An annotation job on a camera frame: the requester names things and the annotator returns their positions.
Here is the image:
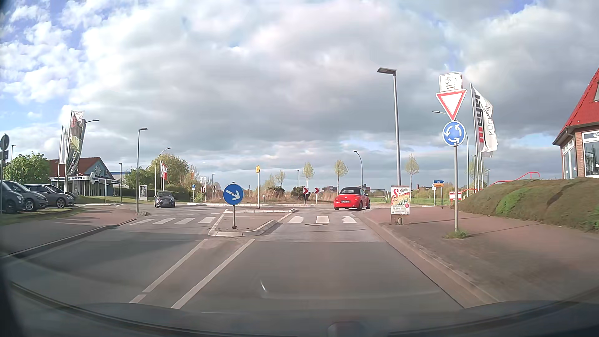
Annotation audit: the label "roundabout island with bushes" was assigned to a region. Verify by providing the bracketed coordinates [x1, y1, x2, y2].
[206, 186, 338, 206]

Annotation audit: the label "row of young trees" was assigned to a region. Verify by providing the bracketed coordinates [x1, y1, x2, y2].
[262, 154, 421, 193]

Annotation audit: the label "red car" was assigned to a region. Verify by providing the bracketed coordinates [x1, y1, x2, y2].
[333, 187, 371, 211]

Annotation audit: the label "kerbed traffic island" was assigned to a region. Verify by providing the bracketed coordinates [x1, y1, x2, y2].
[208, 208, 297, 238]

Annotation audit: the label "grey asphalt road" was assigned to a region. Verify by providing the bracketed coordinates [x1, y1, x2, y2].
[0, 202, 464, 313]

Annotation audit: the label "green trees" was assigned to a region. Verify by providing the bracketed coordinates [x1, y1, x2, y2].
[124, 153, 201, 193]

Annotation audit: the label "road markings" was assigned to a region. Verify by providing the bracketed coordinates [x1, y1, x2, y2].
[129, 206, 358, 310]

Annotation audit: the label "dark small car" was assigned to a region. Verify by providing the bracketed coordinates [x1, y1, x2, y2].
[154, 190, 176, 209]

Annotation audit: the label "white banner flag on pole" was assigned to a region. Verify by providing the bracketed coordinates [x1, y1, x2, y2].
[57, 125, 70, 193]
[470, 84, 499, 192]

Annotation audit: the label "red brick pavement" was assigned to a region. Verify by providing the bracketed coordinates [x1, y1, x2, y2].
[358, 205, 599, 309]
[0, 205, 141, 259]

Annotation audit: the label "building with blue gable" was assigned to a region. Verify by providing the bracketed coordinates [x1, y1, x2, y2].
[48, 157, 121, 197]

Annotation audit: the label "red railing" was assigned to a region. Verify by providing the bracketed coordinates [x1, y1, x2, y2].
[490, 171, 542, 186]

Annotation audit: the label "dark banner flag on pole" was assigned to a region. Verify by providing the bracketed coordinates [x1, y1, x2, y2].
[64, 110, 87, 193]

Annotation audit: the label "low clipped green hedge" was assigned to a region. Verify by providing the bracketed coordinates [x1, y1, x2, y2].
[458, 177, 599, 233]

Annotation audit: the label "grey parked car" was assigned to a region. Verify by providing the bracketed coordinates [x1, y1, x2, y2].
[24, 184, 75, 209]
[2, 180, 48, 212]

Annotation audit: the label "large green tree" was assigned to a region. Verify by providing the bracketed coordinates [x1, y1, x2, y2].
[4, 152, 51, 185]

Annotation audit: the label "grass verge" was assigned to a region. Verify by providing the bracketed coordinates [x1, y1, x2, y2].
[0, 206, 85, 227]

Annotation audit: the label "red brick building red roof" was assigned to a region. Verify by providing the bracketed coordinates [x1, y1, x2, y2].
[552, 66, 599, 180]

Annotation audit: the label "dark parked car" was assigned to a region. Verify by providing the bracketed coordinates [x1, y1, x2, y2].
[0, 181, 26, 214]

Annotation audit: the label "blue arrow sign on post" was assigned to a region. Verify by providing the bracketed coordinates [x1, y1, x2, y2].
[223, 182, 244, 230]

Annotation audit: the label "tall grey lamp post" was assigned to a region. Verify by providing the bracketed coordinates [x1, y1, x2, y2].
[377, 67, 403, 225]

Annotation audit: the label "advertising poster on lamp post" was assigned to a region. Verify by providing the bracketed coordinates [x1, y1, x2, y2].
[390, 185, 412, 216]

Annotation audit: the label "give way roundabout sign post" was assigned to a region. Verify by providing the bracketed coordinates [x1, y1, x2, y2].
[435, 72, 468, 234]

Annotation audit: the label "round sign on post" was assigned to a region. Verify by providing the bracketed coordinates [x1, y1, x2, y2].
[0, 133, 10, 215]

